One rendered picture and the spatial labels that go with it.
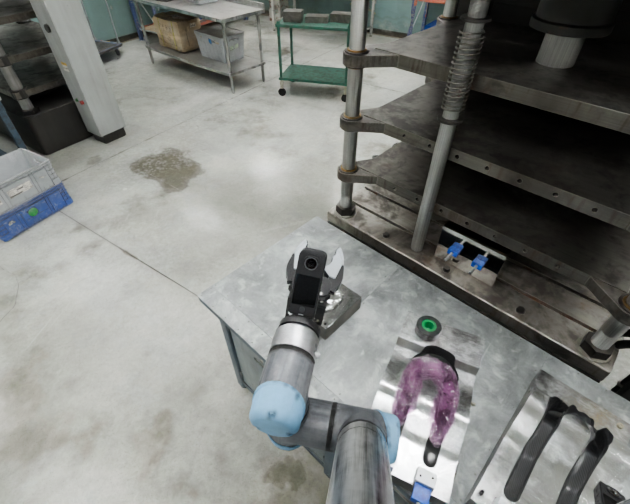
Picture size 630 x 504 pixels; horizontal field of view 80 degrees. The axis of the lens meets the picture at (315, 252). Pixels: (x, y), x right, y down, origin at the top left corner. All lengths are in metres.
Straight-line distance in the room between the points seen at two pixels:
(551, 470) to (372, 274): 0.86
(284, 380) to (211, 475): 1.56
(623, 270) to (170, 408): 2.09
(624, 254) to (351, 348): 1.02
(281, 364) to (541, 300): 1.35
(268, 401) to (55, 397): 2.10
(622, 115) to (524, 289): 0.75
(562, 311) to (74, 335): 2.60
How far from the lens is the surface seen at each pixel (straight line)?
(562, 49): 1.59
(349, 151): 1.71
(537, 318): 1.69
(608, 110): 1.36
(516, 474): 1.25
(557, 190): 1.43
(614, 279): 1.59
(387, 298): 1.53
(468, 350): 1.33
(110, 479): 2.25
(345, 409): 0.66
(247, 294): 1.54
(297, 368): 0.57
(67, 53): 4.43
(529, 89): 1.39
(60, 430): 2.47
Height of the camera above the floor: 1.97
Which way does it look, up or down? 44 degrees down
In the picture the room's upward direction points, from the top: straight up
